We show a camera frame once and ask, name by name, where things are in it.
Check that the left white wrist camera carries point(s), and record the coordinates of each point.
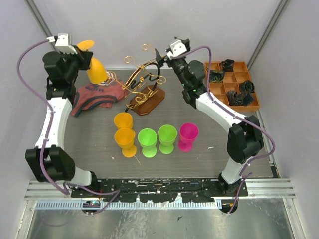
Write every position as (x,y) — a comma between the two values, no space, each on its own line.
(62,42)

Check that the green wine glass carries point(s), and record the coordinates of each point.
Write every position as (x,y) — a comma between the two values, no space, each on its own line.
(167,135)
(147,138)

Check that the green wine glass right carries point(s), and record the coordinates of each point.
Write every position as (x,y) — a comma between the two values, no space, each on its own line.
(167,135)

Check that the black crumpled item right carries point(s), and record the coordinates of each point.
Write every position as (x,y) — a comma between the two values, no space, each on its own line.
(247,87)

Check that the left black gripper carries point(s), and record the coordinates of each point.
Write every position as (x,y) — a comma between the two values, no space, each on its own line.
(84,57)

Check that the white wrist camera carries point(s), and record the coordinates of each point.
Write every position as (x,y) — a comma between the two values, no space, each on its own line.
(178,47)
(62,42)

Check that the orange compartment tray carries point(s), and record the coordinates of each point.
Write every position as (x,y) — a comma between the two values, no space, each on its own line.
(230,82)

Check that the orange wine glass front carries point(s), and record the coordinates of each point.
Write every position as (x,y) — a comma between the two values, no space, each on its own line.
(125,139)

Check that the gold wire wine glass rack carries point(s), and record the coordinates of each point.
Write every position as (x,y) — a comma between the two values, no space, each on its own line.
(143,85)

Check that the black crumpled item bottom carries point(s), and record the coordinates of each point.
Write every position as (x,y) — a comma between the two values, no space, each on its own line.
(239,99)

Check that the green wine glass left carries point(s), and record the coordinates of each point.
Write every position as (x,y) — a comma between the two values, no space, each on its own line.
(147,138)

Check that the red printed cloth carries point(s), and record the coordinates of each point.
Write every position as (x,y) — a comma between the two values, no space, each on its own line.
(92,95)

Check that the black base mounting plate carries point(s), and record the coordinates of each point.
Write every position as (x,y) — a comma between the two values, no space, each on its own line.
(160,190)

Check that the orange wine glass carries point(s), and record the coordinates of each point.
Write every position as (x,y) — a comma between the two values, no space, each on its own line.
(125,139)
(123,120)

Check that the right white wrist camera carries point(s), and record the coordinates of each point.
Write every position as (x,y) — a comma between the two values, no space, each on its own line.
(178,47)

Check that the black crumpled item left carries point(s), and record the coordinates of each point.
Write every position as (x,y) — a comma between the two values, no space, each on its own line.
(216,76)

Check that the orange wine glass rear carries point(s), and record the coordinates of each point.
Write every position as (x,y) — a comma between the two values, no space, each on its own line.
(123,120)

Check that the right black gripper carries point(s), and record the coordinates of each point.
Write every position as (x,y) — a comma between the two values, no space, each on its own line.
(161,60)

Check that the pink plastic wine glass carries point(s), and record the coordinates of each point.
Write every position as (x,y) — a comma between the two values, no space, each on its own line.
(188,133)

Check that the black crumpled item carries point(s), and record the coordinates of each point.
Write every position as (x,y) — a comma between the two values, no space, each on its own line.
(247,87)
(216,76)
(228,65)
(239,99)

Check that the aluminium frame rail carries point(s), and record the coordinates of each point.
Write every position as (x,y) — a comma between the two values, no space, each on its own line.
(265,188)

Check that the slotted grey cable duct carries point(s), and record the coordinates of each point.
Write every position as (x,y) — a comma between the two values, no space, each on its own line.
(95,205)

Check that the yellow plastic wine glass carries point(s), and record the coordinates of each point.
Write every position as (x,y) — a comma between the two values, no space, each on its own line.
(97,73)

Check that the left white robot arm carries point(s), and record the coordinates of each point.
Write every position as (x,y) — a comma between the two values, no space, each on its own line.
(48,160)

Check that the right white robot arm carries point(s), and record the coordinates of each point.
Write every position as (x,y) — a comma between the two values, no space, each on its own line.
(244,137)

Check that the black crumpled item top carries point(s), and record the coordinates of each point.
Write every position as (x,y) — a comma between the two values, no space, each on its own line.
(228,65)

